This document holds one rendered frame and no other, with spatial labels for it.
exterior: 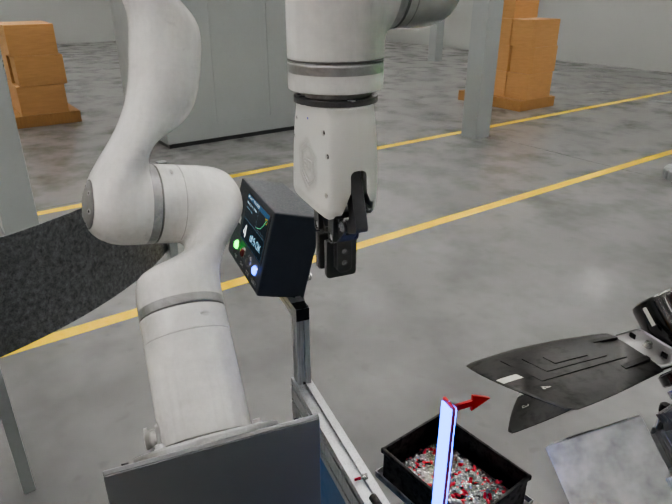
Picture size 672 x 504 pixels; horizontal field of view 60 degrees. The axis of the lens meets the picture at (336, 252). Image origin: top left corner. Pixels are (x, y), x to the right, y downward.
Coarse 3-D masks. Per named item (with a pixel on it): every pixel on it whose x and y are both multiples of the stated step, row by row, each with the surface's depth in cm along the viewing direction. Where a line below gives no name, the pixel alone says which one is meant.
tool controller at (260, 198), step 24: (240, 192) 139; (264, 192) 130; (288, 192) 135; (264, 216) 122; (288, 216) 119; (312, 216) 121; (240, 240) 136; (264, 240) 121; (288, 240) 121; (312, 240) 123; (240, 264) 134; (264, 264) 121; (288, 264) 123; (264, 288) 123; (288, 288) 125
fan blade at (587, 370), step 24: (600, 336) 89; (480, 360) 89; (504, 360) 86; (528, 360) 84; (552, 360) 82; (576, 360) 82; (600, 360) 82; (624, 360) 82; (648, 360) 82; (504, 384) 77; (528, 384) 76; (576, 384) 76; (600, 384) 76; (624, 384) 76; (576, 408) 69
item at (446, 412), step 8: (448, 408) 73; (440, 416) 76; (448, 416) 74; (440, 424) 76; (448, 424) 74; (440, 432) 76; (448, 432) 74; (440, 440) 77; (448, 440) 75; (440, 448) 77; (440, 456) 77; (440, 464) 78; (440, 472) 78; (440, 480) 78; (440, 488) 79; (440, 496) 79
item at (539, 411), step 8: (520, 400) 113; (528, 400) 111; (536, 400) 109; (528, 408) 109; (536, 408) 107; (544, 408) 105; (552, 408) 104; (560, 408) 102; (512, 416) 110; (520, 416) 108; (528, 416) 107; (536, 416) 105; (544, 416) 104; (552, 416) 102; (512, 424) 108; (520, 424) 107; (528, 424) 105; (536, 424) 104; (512, 432) 106
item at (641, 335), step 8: (616, 336) 89; (624, 336) 89; (640, 336) 89; (648, 336) 89; (632, 344) 87; (640, 344) 87; (656, 344) 87; (664, 344) 87; (648, 352) 85; (656, 352) 85; (656, 360) 83; (664, 360) 83
